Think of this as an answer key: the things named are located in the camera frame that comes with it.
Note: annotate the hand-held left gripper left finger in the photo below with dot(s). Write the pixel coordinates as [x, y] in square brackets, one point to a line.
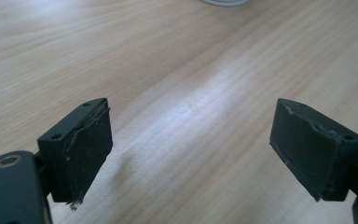
[84, 155]

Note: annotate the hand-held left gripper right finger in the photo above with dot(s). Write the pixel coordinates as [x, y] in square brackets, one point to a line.
[310, 155]

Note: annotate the stack of white ribbed cups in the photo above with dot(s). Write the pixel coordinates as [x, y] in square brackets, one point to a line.
[225, 2]

